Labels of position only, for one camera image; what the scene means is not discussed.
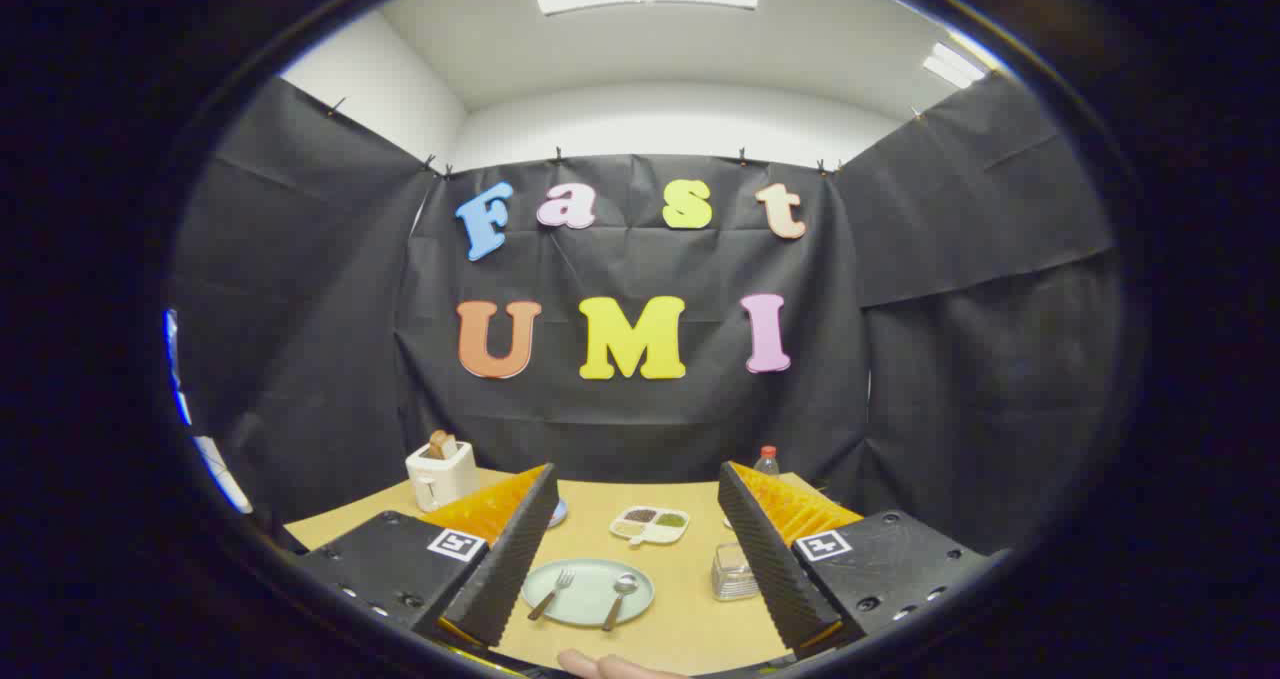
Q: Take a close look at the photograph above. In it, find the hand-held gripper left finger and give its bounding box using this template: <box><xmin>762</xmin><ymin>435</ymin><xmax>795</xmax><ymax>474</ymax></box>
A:
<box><xmin>290</xmin><ymin>462</ymin><xmax>561</xmax><ymax>650</ymax></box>

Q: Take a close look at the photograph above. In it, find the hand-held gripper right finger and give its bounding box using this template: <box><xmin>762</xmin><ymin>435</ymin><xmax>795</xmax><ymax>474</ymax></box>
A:
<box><xmin>717</xmin><ymin>461</ymin><xmax>1001</xmax><ymax>660</ymax></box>

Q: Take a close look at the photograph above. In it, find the metal fork with wooden handle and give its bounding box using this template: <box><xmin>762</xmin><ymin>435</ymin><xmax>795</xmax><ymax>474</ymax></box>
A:
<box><xmin>528</xmin><ymin>569</ymin><xmax>576</xmax><ymax>622</ymax></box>

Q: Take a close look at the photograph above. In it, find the metal spoon with wooden handle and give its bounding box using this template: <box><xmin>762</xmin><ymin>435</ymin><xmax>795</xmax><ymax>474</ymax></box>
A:
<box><xmin>602</xmin><ymin>574</ymin><xmax>639</xmax><ymax>632</ymax></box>

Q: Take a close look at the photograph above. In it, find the clear plastic cutlery holder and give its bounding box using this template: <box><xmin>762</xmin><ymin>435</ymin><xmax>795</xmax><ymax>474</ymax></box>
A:
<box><xmin>711</xmin><ymin>543</ymin><xmax>761</xmax><ymax>602</ymax></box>

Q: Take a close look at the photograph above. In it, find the pale green plate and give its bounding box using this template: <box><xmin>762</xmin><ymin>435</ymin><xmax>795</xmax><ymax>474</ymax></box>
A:
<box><xmin>521</xmin><ymin>558</ymin><xmax>655</xmax><ymax>627</ymax></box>

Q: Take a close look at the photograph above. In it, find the white toaster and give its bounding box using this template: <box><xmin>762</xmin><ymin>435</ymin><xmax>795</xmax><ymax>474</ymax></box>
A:
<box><xmin>405</xmin><ymin>441</ymin><xmax>479</xmax><ymax>513</ymax></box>

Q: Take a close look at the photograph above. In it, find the white divided tray of beans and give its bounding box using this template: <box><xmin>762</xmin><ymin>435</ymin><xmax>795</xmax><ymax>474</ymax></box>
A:
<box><xmin>609</xmin><ymin>505</ymin><xmax>691</xmax><ymax>546</ymax></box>

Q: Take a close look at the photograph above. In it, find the white panel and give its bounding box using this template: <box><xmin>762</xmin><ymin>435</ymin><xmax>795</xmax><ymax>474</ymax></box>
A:
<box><xmin>163</xmin><ymin>309</ymin><xmax>253</xmax><ymax>515</ymax></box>

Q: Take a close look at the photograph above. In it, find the small ceiling light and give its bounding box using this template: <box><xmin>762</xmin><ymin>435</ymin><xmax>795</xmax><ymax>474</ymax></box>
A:
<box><xmin>922</xmin><ymin>42</ymin><xmax>986</xmax><ymax>90</ymax></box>

